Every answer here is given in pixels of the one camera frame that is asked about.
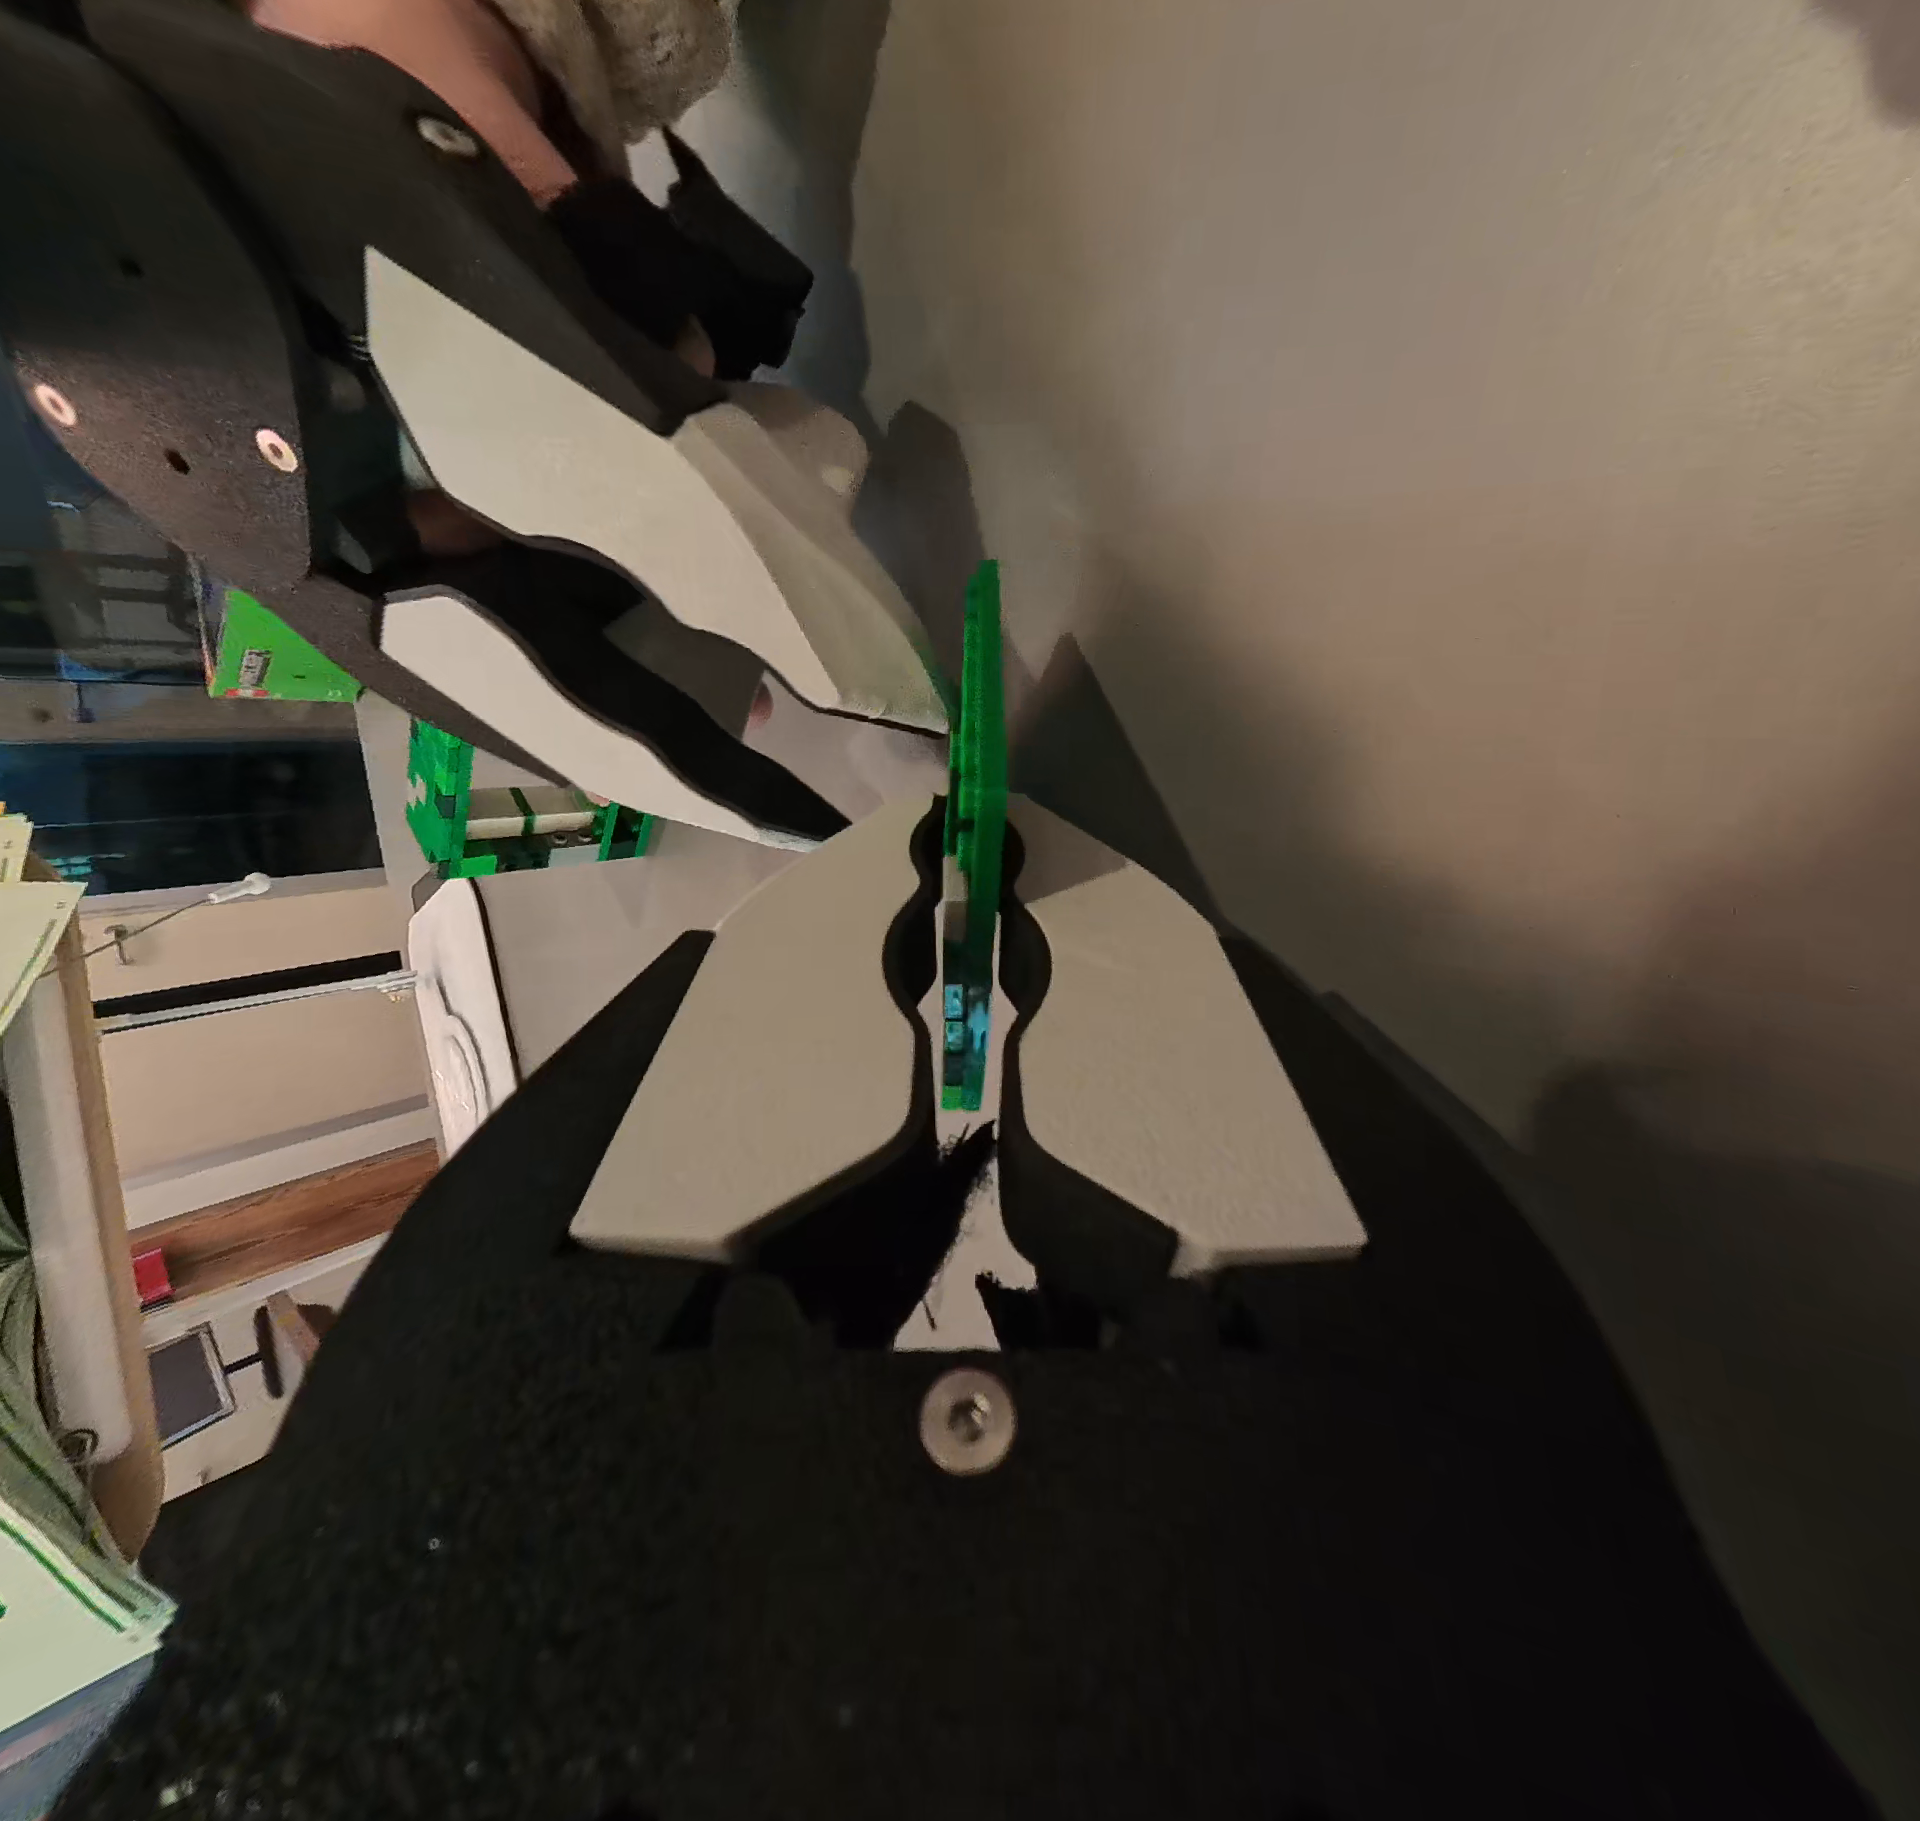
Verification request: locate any white rounded tray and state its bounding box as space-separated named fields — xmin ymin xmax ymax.
xmin=409 ymin=879 xmax=525 ymax=1162

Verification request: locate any green lego box build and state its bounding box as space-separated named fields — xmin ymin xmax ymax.
xmin=404 ymin=718 xmax=658 ymax=880

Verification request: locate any white low cabinet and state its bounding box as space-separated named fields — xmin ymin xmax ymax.
xmin=83 ymin=876 xmax=441 ymax=1230

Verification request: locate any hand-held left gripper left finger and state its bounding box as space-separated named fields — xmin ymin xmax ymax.
xmin=570 ymin=798 xmax=940 ymax=1268

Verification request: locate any green cardboard lego box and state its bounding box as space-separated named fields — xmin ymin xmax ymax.
xmin=202 ymin=582 xmax=367 ymax=705

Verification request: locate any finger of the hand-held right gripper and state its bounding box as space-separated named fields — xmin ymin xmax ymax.
xmin=365 ymin=249 xmax=954 ymax=734
xmin=375 ymin=589 xmax=850 ymax=851

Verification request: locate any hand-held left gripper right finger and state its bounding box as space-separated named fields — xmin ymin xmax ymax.
xmin=997 ymin=792 xmax=1371 ymax=1274

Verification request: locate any lego instruction booklet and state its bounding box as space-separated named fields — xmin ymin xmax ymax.
xmin=0 ymin=1386 xmax=180 ymax=1689

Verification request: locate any person's right hand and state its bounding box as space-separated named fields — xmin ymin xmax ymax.
xmin=217 ymin=0 xmax=786 ymax=730

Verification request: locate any green lego plate with tiles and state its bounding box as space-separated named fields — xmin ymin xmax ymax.
xmin=936 ymin=559 xmax=1010 ymax=1115

